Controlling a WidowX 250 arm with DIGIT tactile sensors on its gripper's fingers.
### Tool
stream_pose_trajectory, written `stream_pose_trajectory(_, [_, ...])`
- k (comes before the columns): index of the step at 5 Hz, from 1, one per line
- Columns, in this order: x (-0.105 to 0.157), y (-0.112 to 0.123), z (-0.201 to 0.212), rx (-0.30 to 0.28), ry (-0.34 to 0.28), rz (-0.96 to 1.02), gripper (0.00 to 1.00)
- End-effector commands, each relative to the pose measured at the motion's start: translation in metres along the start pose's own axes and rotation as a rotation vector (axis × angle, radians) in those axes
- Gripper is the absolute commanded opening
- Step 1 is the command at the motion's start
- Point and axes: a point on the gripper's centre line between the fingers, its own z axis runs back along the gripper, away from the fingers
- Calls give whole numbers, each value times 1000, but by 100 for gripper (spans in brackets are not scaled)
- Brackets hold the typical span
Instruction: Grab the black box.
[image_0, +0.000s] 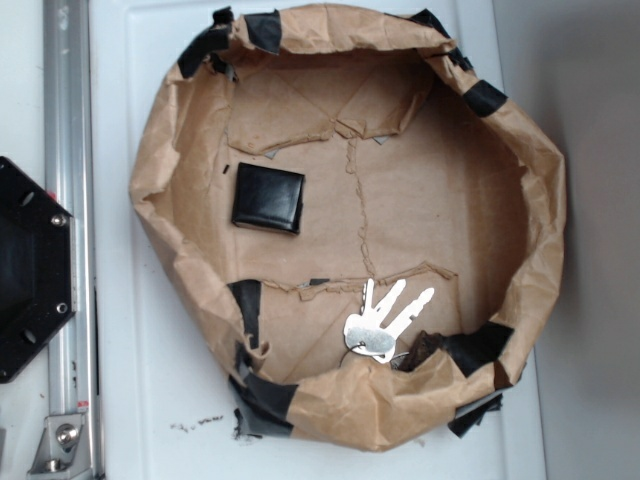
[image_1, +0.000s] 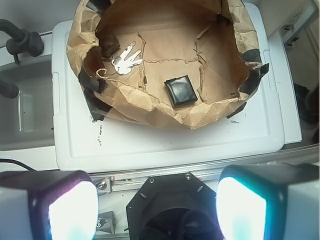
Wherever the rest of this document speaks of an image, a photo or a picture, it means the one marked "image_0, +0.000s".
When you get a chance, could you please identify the small black box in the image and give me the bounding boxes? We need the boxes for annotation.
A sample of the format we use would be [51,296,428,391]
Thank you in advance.
[231,163,305,235]

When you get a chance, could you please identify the silver key bunch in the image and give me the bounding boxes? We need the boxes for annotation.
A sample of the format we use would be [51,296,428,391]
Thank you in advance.
[343,278,435,364]

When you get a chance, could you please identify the brown paper bag bin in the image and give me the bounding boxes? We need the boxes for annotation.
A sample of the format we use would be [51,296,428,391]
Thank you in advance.
[130,4,566,451]

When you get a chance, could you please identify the metal corner bracket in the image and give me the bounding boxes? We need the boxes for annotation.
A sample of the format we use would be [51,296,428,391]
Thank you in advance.
[27,413,91,479]

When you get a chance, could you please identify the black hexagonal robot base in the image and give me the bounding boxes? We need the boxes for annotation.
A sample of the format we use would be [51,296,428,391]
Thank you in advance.
[0,157,74,384]

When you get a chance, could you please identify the aluminium extrusion rail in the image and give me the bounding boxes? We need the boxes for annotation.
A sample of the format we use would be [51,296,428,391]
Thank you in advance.
[43,1,105,479]

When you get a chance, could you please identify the dark brown lump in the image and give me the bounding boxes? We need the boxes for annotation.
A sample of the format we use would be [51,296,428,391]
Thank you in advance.
[398,331,447,372]

